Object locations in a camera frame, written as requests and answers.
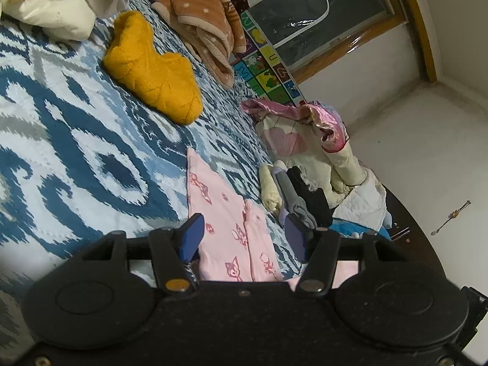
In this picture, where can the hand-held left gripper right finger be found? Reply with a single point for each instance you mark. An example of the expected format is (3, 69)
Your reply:
(299, 236)

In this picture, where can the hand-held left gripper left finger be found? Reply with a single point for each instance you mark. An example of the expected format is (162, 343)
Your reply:
(190, 236)

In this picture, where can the pink printed garment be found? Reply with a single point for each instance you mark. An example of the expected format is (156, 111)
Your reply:
(221, 236)

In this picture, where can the cream clothes pile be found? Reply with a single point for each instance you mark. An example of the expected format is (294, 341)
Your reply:
(57, 7)

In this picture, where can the grey folded garment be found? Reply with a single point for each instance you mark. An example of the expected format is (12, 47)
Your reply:
(293, 202)

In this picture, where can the black folded garment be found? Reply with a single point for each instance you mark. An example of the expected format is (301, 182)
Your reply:
(312, 198)

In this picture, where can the blue cloth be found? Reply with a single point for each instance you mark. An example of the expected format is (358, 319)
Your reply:
(350, 228)

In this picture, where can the pale yellow folded garment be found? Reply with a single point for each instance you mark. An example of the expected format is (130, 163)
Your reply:
(268, 190)

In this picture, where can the white quilted cloth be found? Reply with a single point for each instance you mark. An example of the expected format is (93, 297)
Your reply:
(362, 206)

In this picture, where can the lavender folded garment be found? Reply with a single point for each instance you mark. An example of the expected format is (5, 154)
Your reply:
(279, 166)

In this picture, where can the cream quilt with pink satin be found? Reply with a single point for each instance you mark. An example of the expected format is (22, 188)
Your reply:
(305, 148)

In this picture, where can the small metal hair pin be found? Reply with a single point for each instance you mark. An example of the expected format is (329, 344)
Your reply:
(453, 214)

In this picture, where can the colourful alphabet mat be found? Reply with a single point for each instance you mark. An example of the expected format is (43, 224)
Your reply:
(267, 80)

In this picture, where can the blue white patterned blanket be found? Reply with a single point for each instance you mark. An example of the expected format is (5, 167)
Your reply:
(76, 122)

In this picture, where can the brown dotted fleece garment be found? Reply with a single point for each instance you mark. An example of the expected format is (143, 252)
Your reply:
(206, 26)

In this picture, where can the window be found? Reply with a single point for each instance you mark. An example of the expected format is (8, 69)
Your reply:
(305, 7)

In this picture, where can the dark bed frame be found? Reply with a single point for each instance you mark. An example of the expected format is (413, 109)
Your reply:
(427, 244)

